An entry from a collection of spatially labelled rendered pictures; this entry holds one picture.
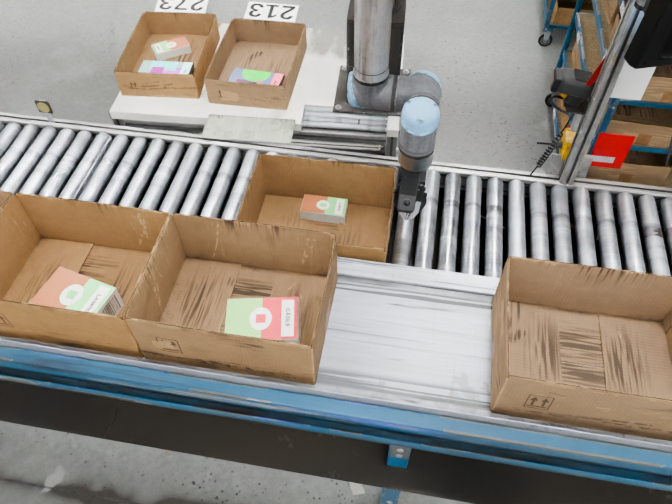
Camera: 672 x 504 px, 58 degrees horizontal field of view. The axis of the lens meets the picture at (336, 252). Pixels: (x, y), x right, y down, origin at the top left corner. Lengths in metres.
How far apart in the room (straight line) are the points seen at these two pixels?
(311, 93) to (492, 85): 1.60
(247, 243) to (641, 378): 0.93
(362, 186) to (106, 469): 1.32
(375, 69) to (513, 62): 2.35
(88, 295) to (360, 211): 0.79
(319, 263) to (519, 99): 2.29
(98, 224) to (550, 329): 1.10
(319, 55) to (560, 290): 1.36
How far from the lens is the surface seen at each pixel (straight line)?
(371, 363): 1.37
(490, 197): 1.90
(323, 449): 1.56
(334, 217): 1.74
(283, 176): 1.78
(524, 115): 3.44
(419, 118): 1.46
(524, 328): 1.46
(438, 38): 3.93
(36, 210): 1.65
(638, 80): 1.84
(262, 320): 1.34
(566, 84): 1.81
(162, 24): 2.58
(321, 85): 2.25
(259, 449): 1.58
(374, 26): 1.44
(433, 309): 1.45
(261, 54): 2.41
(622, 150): 2.00
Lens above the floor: 2.09
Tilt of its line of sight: 52 degrees down
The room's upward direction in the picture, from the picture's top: 1 degrees counter-clockwise
